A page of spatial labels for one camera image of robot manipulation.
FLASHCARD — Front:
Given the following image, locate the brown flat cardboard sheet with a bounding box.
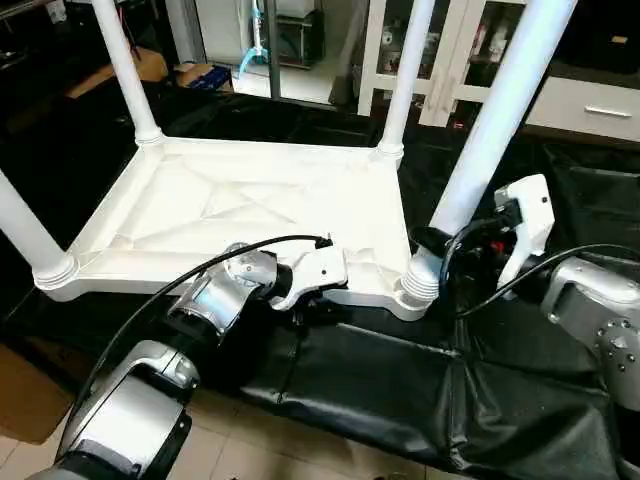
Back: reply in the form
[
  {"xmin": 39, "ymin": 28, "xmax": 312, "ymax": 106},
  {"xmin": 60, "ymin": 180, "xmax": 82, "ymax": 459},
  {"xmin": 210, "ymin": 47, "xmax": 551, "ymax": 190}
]
[{"xmin": 0, "ymin": 345, "xmax": 73, "ymax": 446}]

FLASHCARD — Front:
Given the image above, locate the white drawer unit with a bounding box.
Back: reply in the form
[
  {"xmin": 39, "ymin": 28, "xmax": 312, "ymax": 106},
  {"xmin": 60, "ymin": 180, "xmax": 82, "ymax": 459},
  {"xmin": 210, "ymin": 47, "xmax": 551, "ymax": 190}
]
[{"xmin": 525, "ymin": 78, "xmax": 640, "ymax": 143}]

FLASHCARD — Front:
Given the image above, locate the grey metal pole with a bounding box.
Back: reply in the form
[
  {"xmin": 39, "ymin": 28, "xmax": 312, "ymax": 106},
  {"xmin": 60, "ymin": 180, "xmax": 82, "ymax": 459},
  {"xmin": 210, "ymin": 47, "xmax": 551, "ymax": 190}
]
[{"xmin": 262, "ymin": 0, "xmax": 282, "ymax": 99}]

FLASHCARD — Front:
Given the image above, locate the black tv cabinet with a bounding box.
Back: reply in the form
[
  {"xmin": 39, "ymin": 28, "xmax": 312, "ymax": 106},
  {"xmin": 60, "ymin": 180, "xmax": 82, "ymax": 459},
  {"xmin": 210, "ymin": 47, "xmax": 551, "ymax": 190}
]
[{"xmin": 560, "ymin": 0, "xmax": 640, "ymax": 86}]

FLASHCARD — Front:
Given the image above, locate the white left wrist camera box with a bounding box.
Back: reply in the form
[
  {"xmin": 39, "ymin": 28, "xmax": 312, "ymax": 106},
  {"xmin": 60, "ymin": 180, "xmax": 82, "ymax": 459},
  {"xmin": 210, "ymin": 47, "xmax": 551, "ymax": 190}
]
[{"xmin": 288, "ymin": 246, "xmax": 350, "ymax": 303}]

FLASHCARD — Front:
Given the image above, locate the white appliance cabinet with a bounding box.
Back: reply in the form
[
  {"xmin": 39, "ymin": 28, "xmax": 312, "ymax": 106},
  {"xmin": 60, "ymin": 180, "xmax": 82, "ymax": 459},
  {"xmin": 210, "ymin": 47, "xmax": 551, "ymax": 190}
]
[{"xmin": 195, "ymin": 0, "xmax": 326, "ymax": 69}]

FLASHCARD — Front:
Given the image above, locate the black work mat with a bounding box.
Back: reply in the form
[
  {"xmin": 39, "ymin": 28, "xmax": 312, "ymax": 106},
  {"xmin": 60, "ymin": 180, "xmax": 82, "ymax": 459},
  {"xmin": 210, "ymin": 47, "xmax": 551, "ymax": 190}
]
[{"xmin": 0, "ymin": 85, "xmax": 640, "ymax": 476}]

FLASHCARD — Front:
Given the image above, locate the light blue mop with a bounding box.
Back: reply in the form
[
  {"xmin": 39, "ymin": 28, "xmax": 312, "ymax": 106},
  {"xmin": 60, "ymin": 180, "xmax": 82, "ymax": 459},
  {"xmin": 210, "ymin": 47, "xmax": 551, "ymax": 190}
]
[{"xmin": 238, "ymin": 0, "xmax": 273, "ymax": 77}]

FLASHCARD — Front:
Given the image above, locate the white plastic table leg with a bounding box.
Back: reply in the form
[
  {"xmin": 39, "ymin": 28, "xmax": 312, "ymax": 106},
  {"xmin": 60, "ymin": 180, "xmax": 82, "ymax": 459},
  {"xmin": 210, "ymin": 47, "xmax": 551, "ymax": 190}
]
[
  {"xmin": 92, "ymin": 0, "xmax": 164, "ymax": 146},
  {"xmin": 398, "ymin": 0, "xmax": 579, "ymax": 306},
  {"xmin": 0, "ymin": 170, "xmax": 79, "ymax": 291},
  {"xmin": 375, "ymin": 0, "xmax": 438, "ymax": 166}
]

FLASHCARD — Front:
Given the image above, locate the brown cardboard box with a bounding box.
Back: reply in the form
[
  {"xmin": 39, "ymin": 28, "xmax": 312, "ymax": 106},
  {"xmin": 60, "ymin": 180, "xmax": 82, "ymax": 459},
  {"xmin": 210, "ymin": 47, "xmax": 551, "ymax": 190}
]
[{"xmin": 175, "ymin": 62, "xmax": 237, "ymax": 93}]

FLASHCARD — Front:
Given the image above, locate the white glass door cabinet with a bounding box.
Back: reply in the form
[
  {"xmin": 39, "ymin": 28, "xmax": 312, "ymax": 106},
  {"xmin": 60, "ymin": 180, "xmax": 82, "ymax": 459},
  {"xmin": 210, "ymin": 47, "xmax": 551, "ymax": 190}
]
[{"xmin": 358, "ymin": 0, "xmax": 573, "ymax": 128}]

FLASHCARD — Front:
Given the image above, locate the white plastic table top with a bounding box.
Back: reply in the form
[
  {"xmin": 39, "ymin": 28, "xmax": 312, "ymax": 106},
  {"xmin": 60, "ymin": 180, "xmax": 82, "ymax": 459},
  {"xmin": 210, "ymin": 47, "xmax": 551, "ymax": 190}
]
[{"xmin": 35, "ymin": 135, "xmax": 431, "ymax": 321}]

